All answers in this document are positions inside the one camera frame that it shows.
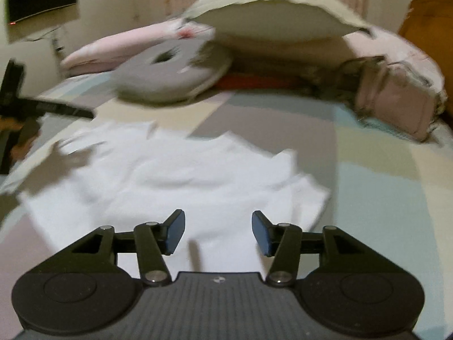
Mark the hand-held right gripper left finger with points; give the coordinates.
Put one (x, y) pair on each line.
(176, 231)

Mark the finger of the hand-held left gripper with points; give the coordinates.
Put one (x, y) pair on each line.
(70, 110)

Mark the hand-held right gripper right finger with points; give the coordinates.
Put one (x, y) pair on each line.
(261, 233)

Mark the white printed long-sleeve shirt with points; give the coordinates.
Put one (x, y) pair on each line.
(177, 177)

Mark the person's left hand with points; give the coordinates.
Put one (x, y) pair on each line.
(23, 147)

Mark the pink floral quilt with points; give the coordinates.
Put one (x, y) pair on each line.
(124, 42)

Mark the grey round cushion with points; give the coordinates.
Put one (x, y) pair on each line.
(159, 78)

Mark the red cloth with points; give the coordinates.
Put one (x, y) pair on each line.
(254, 79)

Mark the patterned brown scarf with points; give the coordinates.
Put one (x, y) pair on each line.
(332, 78)

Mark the beige pillow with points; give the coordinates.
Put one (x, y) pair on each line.
(283, 53)

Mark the pink handbag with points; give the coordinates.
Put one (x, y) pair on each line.
(393, 102)

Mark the cream pillow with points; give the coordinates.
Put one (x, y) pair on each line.
(276, 17)

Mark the pink floral pillow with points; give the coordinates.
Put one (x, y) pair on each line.
(407, 53)

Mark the wooden headboard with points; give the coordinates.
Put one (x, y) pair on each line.
(431, 17)

